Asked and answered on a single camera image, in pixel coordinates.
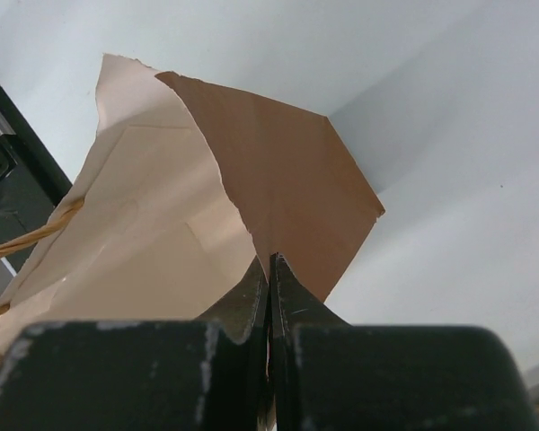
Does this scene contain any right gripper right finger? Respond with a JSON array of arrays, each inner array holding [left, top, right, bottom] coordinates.
[[269, 254, 539, 430]]

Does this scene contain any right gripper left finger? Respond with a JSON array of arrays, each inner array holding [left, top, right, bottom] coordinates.
[[0, 260, 270, 430]]

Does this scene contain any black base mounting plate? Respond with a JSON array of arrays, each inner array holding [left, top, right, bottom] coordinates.
[[0, 85, 71, 245]]

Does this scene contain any brown paper takeout bag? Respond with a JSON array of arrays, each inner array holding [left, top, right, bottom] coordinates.
[[0, 55, 384, 364]]

